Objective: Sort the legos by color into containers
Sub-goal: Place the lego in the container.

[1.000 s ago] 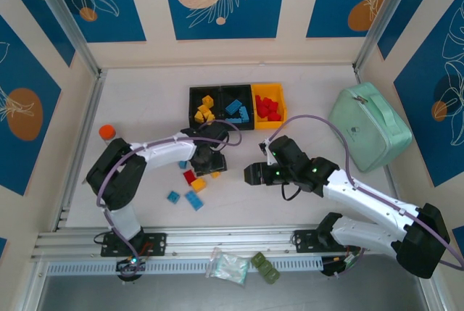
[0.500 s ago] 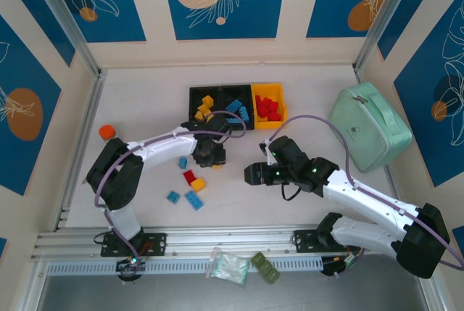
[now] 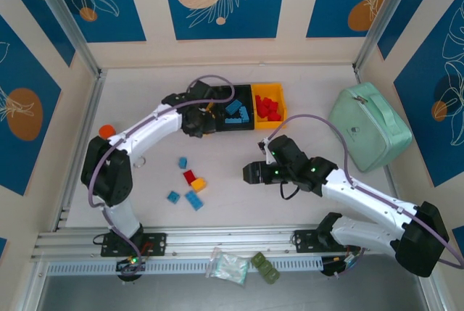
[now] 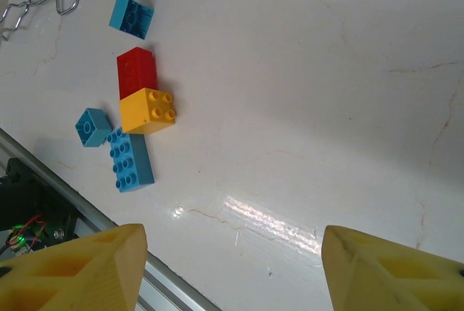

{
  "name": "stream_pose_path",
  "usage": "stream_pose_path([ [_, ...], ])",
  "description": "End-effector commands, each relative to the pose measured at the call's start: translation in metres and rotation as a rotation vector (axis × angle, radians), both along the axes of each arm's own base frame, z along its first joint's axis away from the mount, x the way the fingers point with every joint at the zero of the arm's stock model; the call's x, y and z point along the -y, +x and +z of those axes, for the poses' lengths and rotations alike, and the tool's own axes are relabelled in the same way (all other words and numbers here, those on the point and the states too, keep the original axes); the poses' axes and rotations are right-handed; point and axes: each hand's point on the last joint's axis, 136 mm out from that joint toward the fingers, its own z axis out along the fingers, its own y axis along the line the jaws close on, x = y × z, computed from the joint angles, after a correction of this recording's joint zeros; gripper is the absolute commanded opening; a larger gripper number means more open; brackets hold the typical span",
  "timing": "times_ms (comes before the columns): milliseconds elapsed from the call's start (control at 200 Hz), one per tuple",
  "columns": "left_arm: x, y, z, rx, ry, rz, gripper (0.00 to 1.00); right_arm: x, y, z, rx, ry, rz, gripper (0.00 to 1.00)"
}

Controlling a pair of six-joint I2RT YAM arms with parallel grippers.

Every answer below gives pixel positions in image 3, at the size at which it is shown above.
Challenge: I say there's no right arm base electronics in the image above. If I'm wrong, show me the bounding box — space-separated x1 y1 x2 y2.
320 254 360 280

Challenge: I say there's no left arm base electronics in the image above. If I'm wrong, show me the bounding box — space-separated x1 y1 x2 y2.
115 252 148 283

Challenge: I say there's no yellow plastic bin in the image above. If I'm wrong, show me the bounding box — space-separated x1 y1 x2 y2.
251 82 287 130

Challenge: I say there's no mint green zip bag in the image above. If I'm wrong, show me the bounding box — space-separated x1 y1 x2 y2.
328 81 413 173

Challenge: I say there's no clear plastic zip bag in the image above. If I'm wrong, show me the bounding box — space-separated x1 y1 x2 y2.
204 247 251 286

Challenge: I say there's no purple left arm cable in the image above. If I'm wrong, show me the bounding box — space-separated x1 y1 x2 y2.
88 75 236 265

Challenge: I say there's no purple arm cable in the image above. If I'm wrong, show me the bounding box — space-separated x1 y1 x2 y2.
265 114 464 268
88 75 236 265

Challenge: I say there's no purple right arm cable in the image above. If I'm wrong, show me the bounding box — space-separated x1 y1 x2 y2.
265 114 464 268

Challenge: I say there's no long aluminium mounting rail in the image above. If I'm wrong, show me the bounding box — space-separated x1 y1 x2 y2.
30 223 426 260

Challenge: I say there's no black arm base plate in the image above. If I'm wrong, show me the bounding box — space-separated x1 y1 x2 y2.
100 233 167 257
292 229 327 254

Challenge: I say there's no slotted grey cable duct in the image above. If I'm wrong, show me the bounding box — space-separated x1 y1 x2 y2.
46 255 324 276

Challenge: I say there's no aluminium frame post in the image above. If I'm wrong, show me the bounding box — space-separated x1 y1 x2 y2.
353 0 418 72
27 0 102 76

